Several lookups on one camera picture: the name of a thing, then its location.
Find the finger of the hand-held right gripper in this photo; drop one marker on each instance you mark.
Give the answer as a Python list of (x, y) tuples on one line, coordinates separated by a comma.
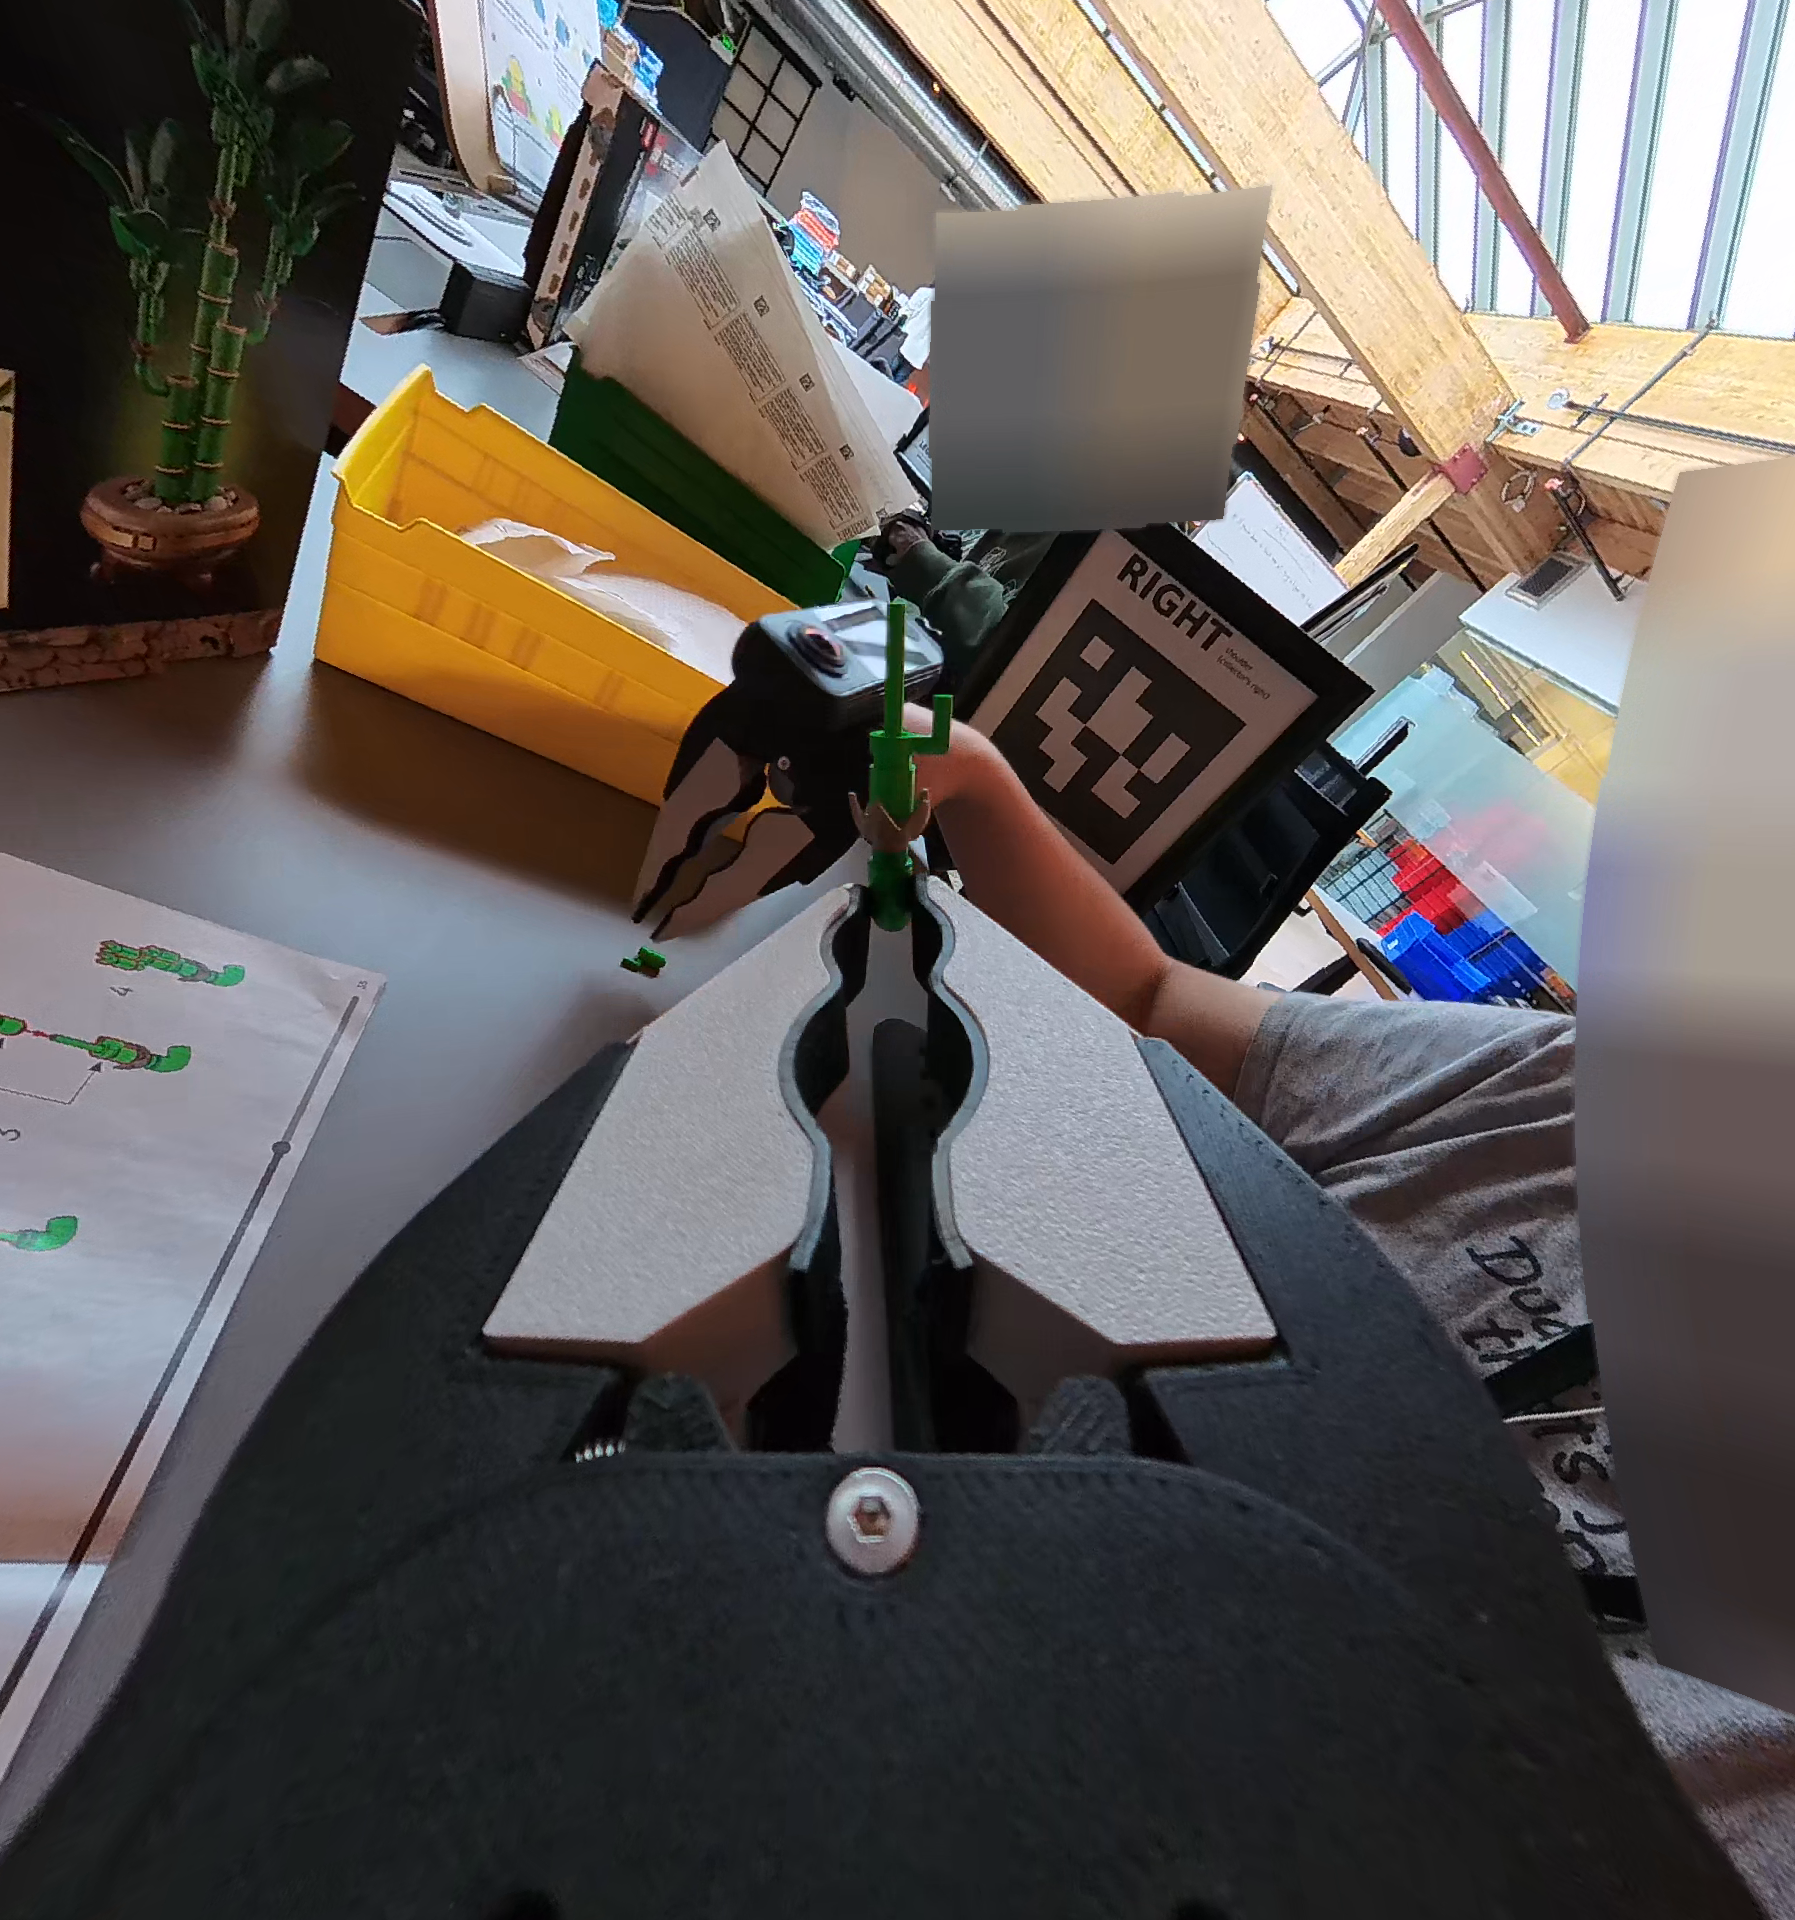
[(708, 817), (778, 854)]

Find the curved printed poster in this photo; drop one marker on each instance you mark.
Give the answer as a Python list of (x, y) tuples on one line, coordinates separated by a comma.
[(515, 89)]

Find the white printed paper sheets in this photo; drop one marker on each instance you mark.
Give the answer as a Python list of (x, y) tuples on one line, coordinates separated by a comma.
[(747, 344)]

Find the black grid panel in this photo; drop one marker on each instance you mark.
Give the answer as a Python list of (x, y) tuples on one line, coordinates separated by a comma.
[(770, 98)]

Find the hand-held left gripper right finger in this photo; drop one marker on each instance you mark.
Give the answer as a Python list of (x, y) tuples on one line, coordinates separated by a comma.
[(1092, 1184)]

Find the green lego bamboo stem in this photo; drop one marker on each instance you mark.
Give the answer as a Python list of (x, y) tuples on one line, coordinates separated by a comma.
[(899, 765)]

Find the person's grey shirt torso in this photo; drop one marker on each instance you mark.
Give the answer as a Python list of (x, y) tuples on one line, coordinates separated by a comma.
[(1438, 1200)]

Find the black lego set box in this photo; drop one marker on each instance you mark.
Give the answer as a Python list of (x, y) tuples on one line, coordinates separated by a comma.
[(131, 330)]

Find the small green lego piece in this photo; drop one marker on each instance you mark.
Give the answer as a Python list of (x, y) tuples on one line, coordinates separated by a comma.
[(644, 963)]

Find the person's right forearm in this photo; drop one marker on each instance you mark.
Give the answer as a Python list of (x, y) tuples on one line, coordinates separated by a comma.
[(1092, 914)]

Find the white lego instruction booklet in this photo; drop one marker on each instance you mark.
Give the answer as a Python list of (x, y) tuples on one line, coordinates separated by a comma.
[(102, 1200)]

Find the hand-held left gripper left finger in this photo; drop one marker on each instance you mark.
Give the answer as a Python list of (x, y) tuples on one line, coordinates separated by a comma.
[(671, 1184)]

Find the black desktop device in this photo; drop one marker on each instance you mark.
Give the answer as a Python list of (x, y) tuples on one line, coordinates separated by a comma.
[(481, 300)]

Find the stack of blue crates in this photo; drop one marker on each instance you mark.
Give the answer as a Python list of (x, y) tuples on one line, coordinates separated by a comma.
[(1482, 928)]

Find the green plastic bin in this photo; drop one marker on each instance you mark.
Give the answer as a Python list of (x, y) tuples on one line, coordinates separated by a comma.
[(643, 448)]

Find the white board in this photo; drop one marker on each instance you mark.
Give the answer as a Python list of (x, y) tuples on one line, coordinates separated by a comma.
[(1273, 546)]

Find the person's right hand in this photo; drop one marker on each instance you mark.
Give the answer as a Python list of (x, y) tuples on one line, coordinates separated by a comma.
[(964, 756)]

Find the white paper bags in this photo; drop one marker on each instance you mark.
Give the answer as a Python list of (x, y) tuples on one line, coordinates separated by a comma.
[(596, 578)]

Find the brown and black cardboard box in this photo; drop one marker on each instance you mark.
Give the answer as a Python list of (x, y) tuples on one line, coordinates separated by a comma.
[(596, 209)]

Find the yellow plastic bin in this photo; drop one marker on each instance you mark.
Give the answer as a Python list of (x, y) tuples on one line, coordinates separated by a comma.
[(447, 630)]

